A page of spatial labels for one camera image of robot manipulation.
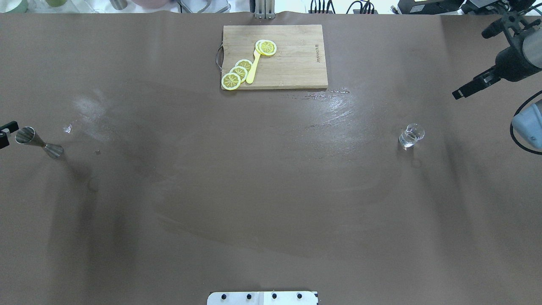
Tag lemon slice on knife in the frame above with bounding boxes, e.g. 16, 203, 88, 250
255, 40, 277, 56

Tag steel double jigger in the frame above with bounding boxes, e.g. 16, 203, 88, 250
15, 127, 64, 159

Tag lemon slice far end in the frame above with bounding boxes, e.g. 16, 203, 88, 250
221, 72, 242, 91

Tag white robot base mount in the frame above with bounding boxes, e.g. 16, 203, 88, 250
207, 290, 319, 305

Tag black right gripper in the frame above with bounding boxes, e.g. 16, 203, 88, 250
452, 0, 542, 100

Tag clear glass measuring cup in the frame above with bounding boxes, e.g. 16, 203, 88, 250
398, 123, 426, 150

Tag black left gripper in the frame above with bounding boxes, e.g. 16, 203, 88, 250
0, 120, 19, 149

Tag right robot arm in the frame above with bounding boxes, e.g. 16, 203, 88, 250
452, 0, 542, 155

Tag bamboo cutting board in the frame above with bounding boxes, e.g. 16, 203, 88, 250
222, 25, 328, 90

